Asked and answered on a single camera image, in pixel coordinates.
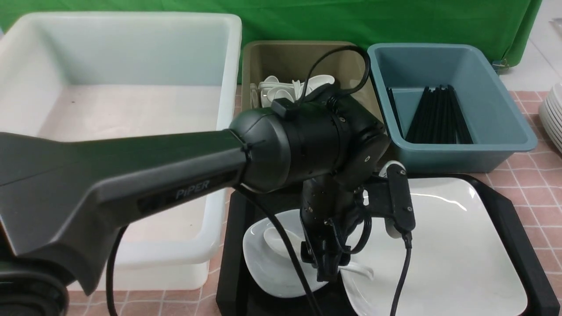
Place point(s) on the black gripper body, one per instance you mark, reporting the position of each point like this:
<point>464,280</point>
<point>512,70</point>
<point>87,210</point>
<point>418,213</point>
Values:
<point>334,222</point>

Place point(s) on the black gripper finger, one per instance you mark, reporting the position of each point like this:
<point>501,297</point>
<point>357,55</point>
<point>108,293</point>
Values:
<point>327,265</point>

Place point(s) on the small white square bowl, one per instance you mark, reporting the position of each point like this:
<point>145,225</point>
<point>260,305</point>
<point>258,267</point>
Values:
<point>274,274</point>

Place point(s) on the large white square plate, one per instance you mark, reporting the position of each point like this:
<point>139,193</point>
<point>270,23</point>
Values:
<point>458,266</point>

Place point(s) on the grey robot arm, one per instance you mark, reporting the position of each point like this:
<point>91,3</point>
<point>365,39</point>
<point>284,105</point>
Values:
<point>64,204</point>

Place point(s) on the black serving tray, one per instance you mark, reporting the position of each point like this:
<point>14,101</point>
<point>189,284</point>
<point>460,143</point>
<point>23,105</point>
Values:
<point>238,294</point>

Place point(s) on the bundle of black chopsticks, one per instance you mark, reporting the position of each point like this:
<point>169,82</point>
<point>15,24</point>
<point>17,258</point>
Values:
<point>437,117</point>

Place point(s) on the pile of white spoons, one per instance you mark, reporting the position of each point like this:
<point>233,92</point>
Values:
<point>263,94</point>

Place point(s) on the olive plastic spoon bin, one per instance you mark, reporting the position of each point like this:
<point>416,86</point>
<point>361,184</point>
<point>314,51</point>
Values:
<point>296,60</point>

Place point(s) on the blue plastic chopstick bin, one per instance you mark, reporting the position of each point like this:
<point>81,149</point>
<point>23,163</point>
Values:
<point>495,122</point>

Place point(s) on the pink checked tablecloth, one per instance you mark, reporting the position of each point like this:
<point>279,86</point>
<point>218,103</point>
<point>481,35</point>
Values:
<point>531,181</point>

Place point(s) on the stack of white plates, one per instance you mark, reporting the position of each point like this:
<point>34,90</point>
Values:
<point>550,113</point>

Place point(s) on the green backdrop cloth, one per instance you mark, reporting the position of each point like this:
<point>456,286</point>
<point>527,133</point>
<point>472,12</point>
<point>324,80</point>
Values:
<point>499,28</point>

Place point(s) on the large white plastic tub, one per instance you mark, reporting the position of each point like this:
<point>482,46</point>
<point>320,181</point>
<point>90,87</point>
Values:
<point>74,76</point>

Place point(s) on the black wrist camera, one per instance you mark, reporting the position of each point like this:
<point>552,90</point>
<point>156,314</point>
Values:
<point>402,220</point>

